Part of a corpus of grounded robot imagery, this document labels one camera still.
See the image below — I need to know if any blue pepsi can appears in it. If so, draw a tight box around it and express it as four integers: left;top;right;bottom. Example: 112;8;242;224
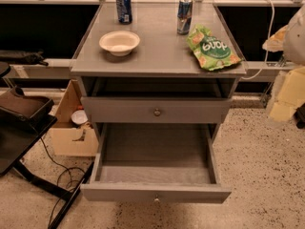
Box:
115;0;132;24

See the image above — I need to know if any open grey lower drawer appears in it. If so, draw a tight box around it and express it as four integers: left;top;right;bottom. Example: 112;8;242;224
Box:
81;124;231;203

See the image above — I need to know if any white paper bowl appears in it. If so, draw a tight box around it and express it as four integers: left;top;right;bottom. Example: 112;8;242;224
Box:
99;31;140;56

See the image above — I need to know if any black chair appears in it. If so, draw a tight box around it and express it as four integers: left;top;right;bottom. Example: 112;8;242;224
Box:
0;62;93;229

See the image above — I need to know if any white bowl in box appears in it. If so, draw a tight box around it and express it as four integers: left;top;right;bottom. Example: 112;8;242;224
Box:
71;110;88;125

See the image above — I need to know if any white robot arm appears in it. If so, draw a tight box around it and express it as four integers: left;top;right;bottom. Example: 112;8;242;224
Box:
262;5;305;121

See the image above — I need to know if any green chip bag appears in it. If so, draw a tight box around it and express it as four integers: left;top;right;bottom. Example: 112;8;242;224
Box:
187;24;241;72

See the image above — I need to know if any cardboard box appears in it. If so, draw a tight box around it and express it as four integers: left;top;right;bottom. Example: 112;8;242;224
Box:
50;80;98;156

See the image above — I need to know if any black floor cable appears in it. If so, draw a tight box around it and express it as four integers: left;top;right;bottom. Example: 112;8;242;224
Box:
30;124;87;228

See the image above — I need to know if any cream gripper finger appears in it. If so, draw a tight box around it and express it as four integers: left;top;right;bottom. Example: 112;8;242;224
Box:
262;26;288;52
266;66;305;122

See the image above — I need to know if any white hanging cable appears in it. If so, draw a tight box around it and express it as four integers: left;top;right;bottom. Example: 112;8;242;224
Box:
241;0;276;81

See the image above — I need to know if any redbull can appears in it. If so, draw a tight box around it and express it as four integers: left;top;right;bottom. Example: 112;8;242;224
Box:
177;0;193;34

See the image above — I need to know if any grey drawer cabinet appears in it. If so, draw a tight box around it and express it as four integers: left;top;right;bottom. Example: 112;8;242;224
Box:
71;2;241;135

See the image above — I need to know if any closed grey upper drawer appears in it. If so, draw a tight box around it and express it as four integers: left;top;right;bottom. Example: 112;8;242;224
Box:
81;97;231;124

